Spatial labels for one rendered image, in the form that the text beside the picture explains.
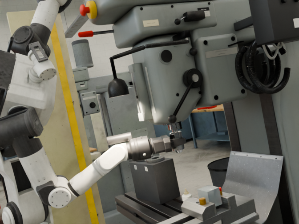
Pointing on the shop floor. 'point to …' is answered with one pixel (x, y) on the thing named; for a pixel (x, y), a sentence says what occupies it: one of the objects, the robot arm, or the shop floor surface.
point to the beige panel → (65, 128)
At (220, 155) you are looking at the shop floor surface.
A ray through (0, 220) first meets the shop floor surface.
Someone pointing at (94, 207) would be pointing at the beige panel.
